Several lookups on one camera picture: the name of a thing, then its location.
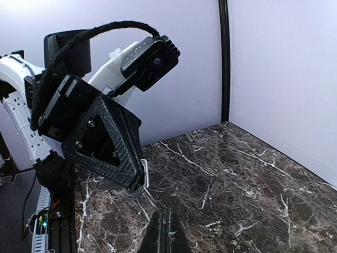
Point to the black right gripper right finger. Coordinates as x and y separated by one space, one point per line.
175 238

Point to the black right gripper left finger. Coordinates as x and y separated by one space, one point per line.
154 238

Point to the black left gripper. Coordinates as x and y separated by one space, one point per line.
95 132

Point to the silver keyring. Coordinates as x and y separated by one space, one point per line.
146 175

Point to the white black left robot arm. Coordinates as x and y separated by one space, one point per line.
26 91

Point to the left circuit board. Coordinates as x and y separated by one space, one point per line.
42 220

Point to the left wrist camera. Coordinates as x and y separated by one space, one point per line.
140 66

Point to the white slotted cable duct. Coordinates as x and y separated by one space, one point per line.
40 242

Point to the black left corner post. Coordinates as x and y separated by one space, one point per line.
226 60

